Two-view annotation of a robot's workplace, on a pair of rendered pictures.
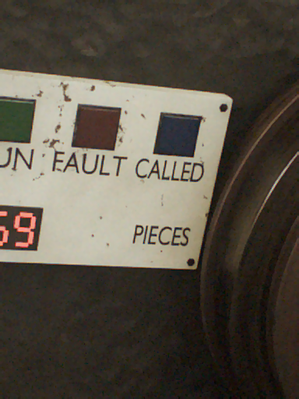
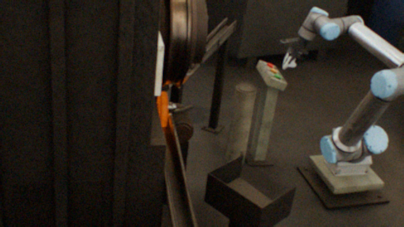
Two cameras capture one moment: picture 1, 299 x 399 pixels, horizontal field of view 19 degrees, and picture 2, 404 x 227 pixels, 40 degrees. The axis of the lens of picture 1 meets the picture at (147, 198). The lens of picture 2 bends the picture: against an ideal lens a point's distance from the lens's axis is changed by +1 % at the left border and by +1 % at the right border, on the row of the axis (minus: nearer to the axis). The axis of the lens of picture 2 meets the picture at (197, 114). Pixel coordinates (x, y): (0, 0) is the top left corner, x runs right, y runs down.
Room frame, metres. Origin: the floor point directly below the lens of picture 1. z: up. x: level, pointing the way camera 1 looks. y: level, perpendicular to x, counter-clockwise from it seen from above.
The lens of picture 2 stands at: (0.42, 1.78, 1.93)
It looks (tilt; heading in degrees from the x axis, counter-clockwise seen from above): 30 degrees down; 277
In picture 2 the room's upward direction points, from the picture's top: 7 degrees clockwise
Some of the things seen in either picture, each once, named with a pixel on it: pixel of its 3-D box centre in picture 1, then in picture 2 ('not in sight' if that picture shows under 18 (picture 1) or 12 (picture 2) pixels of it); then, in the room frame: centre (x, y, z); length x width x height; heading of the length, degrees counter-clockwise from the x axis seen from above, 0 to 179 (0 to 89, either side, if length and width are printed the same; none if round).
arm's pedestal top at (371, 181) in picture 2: not in sight; (344, 171); (-0.14, -1.06, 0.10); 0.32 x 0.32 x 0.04; 27
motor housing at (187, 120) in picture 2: not in sight; (175, 155); (0.82, -0.65, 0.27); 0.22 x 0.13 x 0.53; 111
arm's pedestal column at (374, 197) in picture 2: not in sight; (342, 180); (-0.14, -1.06, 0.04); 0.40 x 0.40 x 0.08; 27
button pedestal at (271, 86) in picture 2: not in sight; (265, 115); (0.38, -1.19, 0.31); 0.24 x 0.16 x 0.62; 111
